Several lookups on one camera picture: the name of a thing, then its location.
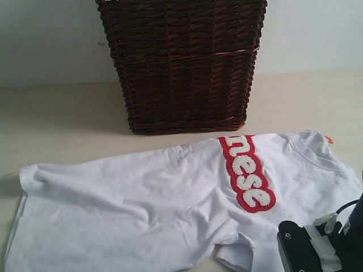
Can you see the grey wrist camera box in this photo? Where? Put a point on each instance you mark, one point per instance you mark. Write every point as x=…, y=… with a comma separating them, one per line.
x=295, y=249

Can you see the white t-shirt red lettering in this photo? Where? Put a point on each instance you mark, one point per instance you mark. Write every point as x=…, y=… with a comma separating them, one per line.
x=168, y=209

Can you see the dark brown wicker basket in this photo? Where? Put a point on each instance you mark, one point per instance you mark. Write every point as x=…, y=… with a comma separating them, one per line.
x=184, y=66

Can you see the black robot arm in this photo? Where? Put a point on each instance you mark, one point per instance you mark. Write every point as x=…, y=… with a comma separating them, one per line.
x=350, y=246

